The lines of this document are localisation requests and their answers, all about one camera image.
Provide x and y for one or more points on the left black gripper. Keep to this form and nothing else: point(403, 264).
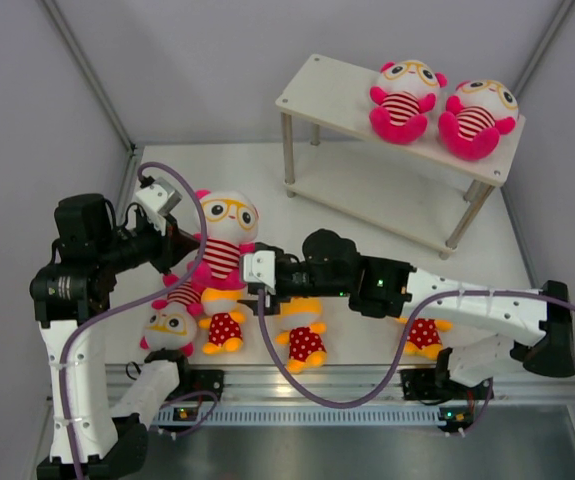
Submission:
point(171, 246)

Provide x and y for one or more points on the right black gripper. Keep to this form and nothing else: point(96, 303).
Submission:
point(274, 303)

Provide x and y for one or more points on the yellow dotted plush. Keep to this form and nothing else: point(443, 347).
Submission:
point(301, 330)
point(424, 338)
point(222, 319)

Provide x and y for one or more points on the pink striped plush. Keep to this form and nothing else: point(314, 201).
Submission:
point(231, 228)
point(403, 94)
point(475, 117)

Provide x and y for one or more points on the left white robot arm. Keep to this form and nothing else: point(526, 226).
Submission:
point(93, 439)

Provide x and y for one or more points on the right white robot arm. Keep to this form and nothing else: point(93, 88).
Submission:
point(530, 330)

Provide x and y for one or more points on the white two-tier wooden shelf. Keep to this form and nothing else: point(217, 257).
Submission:
point(395, 148)

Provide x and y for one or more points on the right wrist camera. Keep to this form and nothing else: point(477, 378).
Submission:
point(258, 269)

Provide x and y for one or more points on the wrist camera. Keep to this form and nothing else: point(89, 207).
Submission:
point(258, 269)
point(157, 197)

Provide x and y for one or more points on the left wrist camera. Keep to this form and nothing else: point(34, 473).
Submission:
point(157, 197)

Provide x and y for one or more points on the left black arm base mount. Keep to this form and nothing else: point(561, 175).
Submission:
point(210, 380)

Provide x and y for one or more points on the slotted cable duct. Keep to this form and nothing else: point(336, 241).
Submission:
point(229, 415)

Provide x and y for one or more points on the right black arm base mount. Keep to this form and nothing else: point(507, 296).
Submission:
point(419, 384)

